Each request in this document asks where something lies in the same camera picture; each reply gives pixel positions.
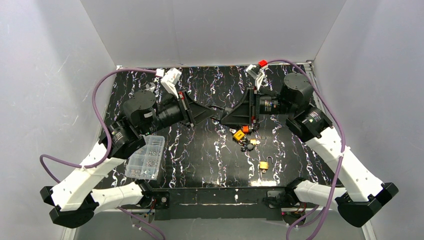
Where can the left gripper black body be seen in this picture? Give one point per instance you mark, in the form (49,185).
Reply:
(186,108)

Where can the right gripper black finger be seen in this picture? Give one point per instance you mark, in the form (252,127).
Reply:
(232,119)
(243,107)

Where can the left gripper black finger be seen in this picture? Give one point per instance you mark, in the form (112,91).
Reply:
(197,108)
(200,116)

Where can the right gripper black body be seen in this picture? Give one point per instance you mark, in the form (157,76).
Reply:
(252,106)

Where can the large black Kaijing padlock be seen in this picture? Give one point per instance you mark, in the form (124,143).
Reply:
(220,112)

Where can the brass padlock with steel shackle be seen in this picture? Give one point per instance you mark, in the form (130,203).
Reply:
(264,165)

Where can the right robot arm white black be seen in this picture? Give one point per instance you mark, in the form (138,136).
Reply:
(361,194)

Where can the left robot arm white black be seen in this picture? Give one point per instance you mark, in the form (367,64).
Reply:
(75,199)

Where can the orange black Opel padlock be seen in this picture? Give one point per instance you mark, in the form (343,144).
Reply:
(246,129)

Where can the yellow Opel padlock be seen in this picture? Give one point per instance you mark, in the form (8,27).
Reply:
(240,137)

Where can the small brass padlock with figurine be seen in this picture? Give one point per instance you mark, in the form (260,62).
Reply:
(254,142)

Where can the clear plastic screw box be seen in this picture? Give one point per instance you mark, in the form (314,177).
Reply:
(145,163)

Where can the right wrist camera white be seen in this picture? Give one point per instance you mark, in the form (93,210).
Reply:
(257,72)

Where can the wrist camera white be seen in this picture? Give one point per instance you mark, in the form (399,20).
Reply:
(257,72)
(169,81)

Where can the grey white figurine keychain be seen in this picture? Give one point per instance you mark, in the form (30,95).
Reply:
(247,148)

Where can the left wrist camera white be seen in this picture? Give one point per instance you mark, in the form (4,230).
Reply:
(169,81)

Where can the black base frame front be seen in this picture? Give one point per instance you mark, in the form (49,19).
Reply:
(242,202)

